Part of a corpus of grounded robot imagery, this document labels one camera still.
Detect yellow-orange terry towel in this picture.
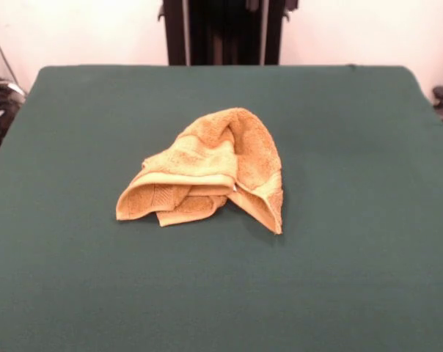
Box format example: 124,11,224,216
115,106,284,235

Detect dark green table cloth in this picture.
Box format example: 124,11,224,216
0,64,443,352

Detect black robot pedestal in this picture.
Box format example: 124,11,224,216
157,0,291,67

